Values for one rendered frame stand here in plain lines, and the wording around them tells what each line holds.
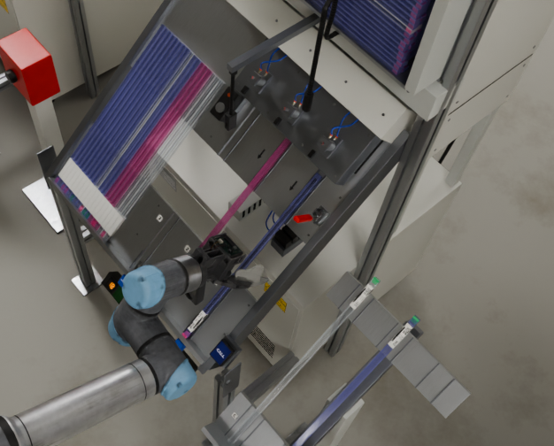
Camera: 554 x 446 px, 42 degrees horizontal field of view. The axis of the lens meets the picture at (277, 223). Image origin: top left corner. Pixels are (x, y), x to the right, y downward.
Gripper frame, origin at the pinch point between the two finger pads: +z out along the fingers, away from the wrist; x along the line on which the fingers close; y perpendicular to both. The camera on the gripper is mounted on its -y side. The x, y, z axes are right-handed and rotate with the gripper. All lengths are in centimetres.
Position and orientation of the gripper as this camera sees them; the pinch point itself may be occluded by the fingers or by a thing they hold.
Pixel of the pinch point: (245, 258)
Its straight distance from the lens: 162.8
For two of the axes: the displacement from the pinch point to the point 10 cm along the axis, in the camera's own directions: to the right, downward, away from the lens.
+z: 5.8, -1.7, 8.0
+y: 4.8, -7.2, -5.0
